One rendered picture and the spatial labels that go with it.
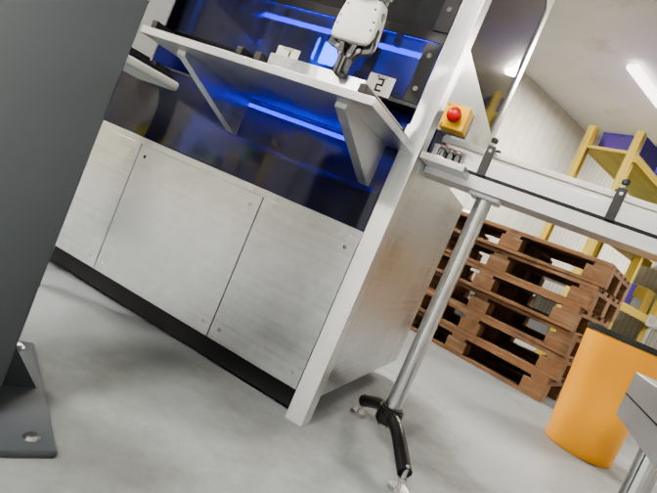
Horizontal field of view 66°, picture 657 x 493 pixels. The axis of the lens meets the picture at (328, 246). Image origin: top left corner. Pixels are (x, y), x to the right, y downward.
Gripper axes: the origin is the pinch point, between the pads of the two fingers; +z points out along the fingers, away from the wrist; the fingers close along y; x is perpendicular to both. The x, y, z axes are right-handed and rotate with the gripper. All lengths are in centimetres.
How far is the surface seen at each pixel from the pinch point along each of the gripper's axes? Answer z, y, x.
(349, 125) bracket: 9.6, -2.4, -10.5
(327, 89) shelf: 5.9, 0.6, 1.2
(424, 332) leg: 53, -32, -53
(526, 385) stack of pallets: 86, -76, -270
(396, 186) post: 16.3, -10.2, -38.8
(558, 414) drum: 79, -90, -184
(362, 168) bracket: 16.2, -2.5, -28.6
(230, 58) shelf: 5.9, 28.3, 1.2
